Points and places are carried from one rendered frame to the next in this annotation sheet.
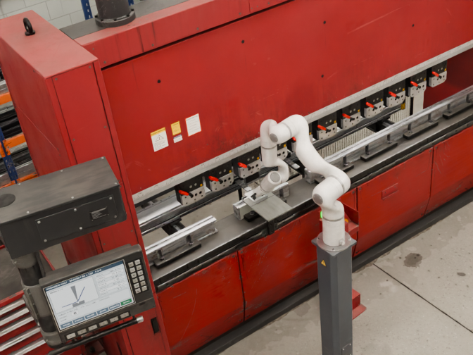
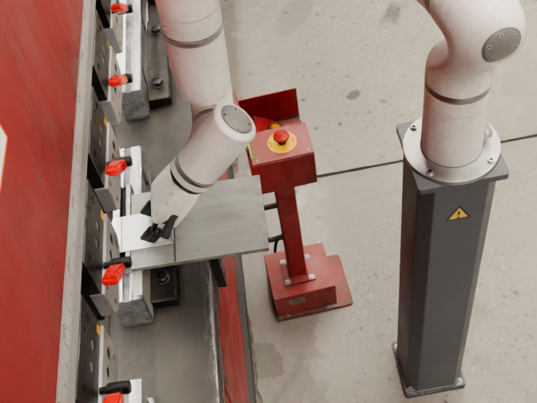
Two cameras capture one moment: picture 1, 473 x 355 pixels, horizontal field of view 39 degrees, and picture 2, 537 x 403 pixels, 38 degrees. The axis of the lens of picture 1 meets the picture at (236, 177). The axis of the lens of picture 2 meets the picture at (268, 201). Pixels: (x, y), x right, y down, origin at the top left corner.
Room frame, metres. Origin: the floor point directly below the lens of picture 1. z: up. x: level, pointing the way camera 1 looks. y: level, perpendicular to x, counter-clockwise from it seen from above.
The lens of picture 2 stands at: (2.61, 0.53, 2.19)
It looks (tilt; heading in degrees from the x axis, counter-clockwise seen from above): 52 degrees down; 302
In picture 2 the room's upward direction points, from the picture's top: 11 degrees counter-clockwise
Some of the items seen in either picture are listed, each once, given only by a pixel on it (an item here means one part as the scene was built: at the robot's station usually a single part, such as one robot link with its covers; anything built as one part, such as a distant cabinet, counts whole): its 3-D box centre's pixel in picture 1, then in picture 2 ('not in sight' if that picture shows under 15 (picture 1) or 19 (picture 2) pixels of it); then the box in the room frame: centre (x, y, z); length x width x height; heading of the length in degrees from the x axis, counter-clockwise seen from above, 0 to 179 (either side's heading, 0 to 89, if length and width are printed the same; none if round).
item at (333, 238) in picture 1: (333, 227); (454, 116); (2.81, -0.49, 1.09); 0.19 x 0.19 x 0.18
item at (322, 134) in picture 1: (323, 124); not in sight; (3.63, -0.59, 1.26); 0.15 x 0.09 x 0.17; 120
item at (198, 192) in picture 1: (188, 187); (69, 377); (3.14, 0.28, 1.26); 0.15 x 0.09 x 0.17; 120
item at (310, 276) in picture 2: not in sight; (297, 269); (3.28, -0.61, 0.13); 0.10 x 0.10 x 0.01; 35
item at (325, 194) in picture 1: (328, 200); (472, 41); (2.79, -0.47, 1.30); 0.19 x 0.12 x 0.24; 131
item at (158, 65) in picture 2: (334, 173); (159, 61); (3.60, -0.65, 0.89); 0.30 x 0.05 x 0.03; 120
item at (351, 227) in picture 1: (338, 221); (276, 137); (3.28, -0.61, 0.75); 0.20 x 0.16 x 0.18; 125
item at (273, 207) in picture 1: (267, 204); (197, 221); (3.22, -0.16, 1.00); 0.26 x 0.18 x 0.01; 30
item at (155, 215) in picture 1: (276, 158); not in sight; (3.81, -0.29, 0.93); 2.30 x 0.14 x 0.10; 120
